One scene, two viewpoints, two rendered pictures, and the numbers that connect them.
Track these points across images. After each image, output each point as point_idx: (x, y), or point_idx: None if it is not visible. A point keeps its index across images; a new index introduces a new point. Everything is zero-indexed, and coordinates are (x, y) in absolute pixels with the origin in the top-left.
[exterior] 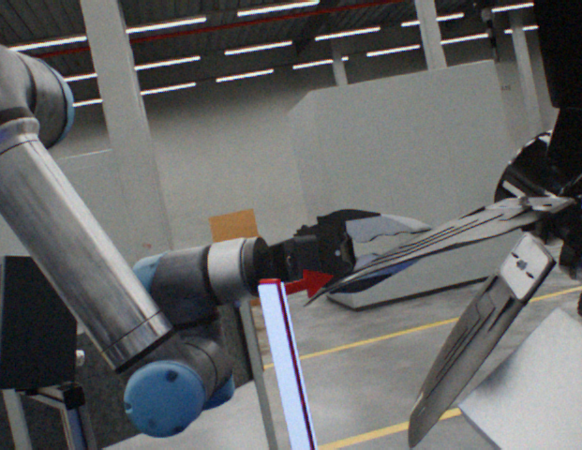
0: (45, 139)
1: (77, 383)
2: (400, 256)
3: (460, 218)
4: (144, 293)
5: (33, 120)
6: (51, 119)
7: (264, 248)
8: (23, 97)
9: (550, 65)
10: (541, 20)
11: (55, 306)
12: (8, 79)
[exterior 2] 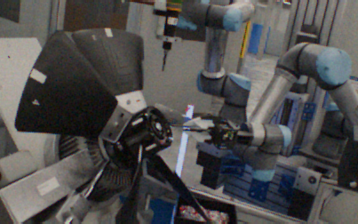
0: (316, 78)
1: (323, 177)
2: (175, 113)
3: (173, 122)
4: (249, 121)
5: (278, 68)
6: (309, 71)
7: (246, 129)
8: (287, 61)
9: (141, 72)
10: (142, 57)
11: (346, 152)
12: (285, 56)
